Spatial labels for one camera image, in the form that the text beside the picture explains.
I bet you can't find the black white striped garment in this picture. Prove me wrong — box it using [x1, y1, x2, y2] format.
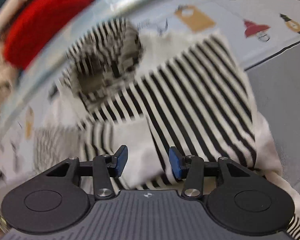
[34, 19, 300, 239]

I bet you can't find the cream folded blanket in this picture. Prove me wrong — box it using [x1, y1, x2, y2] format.
[0, 37, 23, 113]

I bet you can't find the red folded blanket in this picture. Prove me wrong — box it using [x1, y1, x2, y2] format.
[3, 0, 94, 70]

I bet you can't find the printed deer bed sheet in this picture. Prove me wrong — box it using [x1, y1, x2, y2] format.
[0, 0, 300, 180]

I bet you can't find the light blue patterned blanket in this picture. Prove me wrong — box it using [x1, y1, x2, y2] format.
[0, 0, 149, 128]

